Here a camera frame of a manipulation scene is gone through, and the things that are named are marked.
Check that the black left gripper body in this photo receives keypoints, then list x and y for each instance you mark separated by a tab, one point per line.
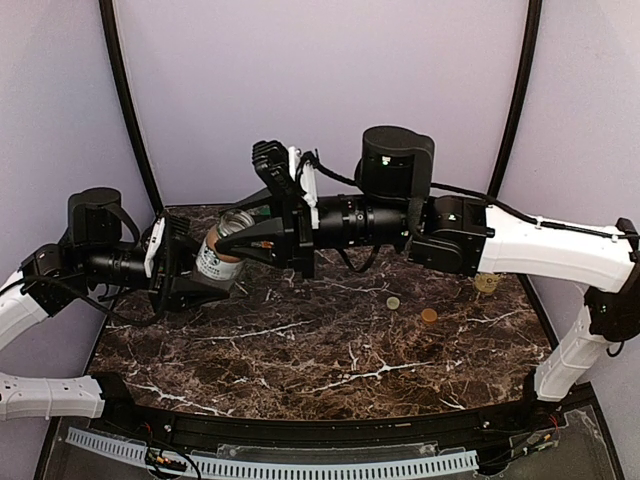
167	265

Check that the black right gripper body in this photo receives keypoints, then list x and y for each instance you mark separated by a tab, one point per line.
301	232

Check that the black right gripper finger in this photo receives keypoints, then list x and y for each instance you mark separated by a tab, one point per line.
262	242
258	205

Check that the brown coffee glass bottle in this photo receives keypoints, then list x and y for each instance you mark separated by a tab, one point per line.
216	269

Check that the cream white bottle cap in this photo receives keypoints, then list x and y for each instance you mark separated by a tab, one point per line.
393	303

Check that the gold brown bottle cap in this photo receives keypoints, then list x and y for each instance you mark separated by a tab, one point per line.
429	315

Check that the large yellow tea bottle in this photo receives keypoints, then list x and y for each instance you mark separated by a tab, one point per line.
486	283

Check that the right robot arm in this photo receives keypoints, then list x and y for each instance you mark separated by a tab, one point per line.
458	231

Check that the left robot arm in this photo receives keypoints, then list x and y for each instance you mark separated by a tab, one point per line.
101	246

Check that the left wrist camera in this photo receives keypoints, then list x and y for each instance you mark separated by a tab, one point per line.
155	240

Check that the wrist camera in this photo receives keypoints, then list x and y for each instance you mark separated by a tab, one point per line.
288	176
155	240

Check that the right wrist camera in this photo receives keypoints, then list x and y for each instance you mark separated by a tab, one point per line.
288	176

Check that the black front rail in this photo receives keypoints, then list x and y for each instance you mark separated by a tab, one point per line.
486	427

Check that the white slotted cable duct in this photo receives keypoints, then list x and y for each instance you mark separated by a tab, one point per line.
411	461

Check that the left black frame post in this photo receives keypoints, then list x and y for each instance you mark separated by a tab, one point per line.
115	53

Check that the black frame post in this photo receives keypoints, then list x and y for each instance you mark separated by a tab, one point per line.
521	83
115	53

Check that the right black frame post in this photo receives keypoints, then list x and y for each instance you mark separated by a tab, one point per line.
521	83

